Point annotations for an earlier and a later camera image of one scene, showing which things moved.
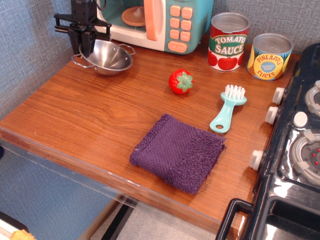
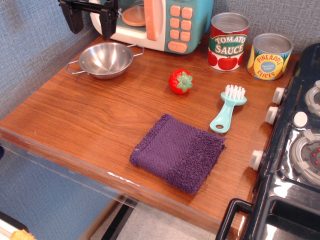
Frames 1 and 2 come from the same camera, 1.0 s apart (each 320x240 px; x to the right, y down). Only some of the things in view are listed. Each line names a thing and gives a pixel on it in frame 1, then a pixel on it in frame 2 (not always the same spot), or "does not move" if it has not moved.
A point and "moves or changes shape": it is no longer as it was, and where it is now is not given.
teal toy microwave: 178,27 does not move
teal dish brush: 233,95 does not move
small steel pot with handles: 107,58 moves or changes shape
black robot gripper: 82,26 -> 109,10
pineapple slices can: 269,56 does not move
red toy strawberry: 181,81 does not move
